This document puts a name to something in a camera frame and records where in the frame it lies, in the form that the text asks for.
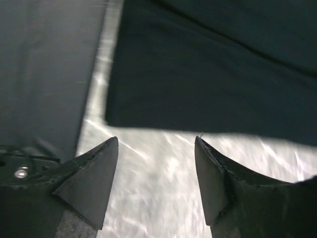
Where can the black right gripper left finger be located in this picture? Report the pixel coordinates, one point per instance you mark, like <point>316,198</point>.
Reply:
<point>40,198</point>

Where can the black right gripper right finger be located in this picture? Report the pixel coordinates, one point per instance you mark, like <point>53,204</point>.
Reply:
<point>241,203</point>

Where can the black t shirt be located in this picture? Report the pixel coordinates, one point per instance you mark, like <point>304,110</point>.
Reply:
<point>217,66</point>

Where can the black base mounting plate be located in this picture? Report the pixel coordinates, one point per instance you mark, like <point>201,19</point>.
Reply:
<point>48,50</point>

